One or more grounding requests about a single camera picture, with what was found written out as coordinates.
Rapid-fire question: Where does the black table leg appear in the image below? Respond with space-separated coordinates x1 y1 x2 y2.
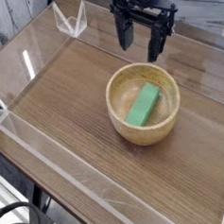
32 184 43 208

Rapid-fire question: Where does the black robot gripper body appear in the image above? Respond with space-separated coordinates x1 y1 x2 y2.
109 0 181 41

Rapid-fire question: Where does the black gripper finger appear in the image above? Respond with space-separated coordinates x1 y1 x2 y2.
147 23 167 63
113 8 133 50

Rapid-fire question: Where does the green rectangular block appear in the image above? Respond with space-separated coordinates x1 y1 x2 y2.
125 82 160 127

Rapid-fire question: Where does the clear acrylic corner bracket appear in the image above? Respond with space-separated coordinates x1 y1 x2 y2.
52 0 87 38

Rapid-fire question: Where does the brown wooden bowl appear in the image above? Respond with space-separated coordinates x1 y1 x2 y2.
105 62 181 146

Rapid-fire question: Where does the black cable loop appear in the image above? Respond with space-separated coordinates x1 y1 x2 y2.
0 199 43 224

